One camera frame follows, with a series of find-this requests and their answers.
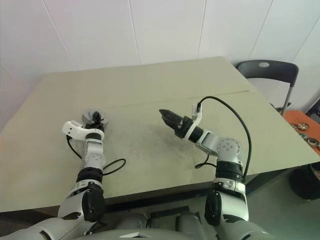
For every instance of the black folding chair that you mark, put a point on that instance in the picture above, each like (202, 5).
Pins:
(275, 71)

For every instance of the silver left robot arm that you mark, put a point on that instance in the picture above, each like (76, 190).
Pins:
(92, 155)

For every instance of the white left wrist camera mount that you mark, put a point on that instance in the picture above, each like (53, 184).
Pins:
(73, 130)

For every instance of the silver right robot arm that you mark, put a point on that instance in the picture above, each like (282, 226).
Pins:
(225, 147)

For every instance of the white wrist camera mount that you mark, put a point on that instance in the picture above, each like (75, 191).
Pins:
(73, 130)
(197, 115)

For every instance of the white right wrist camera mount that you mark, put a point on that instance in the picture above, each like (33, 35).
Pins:
(197, 115)

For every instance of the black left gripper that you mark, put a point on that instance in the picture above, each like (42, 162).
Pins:
(96, 126)

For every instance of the orange table with parts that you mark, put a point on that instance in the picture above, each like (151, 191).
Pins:
(303, 117)

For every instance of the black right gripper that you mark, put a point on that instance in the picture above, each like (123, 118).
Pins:
(184, 127)

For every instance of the black round stool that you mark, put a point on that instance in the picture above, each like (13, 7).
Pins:
(306, 182)

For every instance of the silver robot torso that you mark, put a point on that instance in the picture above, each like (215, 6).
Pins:
(160, 233)

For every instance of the grey motor lid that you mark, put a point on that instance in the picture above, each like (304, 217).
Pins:
(87, 115)

